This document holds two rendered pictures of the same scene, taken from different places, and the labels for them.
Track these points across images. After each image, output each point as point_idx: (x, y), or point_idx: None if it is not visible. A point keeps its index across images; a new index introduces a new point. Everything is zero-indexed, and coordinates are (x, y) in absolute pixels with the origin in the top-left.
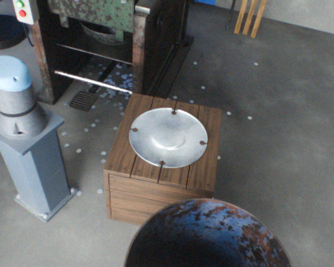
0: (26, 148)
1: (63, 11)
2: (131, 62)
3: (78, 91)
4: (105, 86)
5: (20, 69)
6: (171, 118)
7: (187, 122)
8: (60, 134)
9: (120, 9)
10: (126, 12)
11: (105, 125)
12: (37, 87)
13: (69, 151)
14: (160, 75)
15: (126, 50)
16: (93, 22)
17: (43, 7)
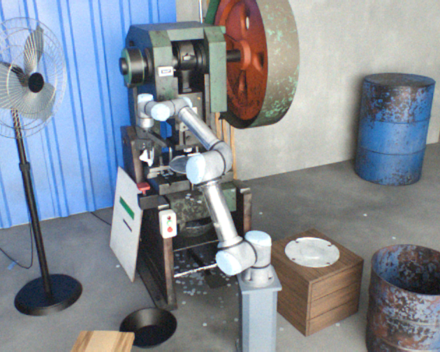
0: (279, 283)
1: (184, 218)
2: None
3: (180, 291)
4: (216, 265)
5: (264, 232)
6: (300, 244)
7: (309, 242)
8: (209, 320)
9: (226, 197)
10: (230, 198)
11: (229, 297)
12: (147, 306)
13: (230, 324)
14: None
15: (214, 232)
16: (207, 216)
17: None
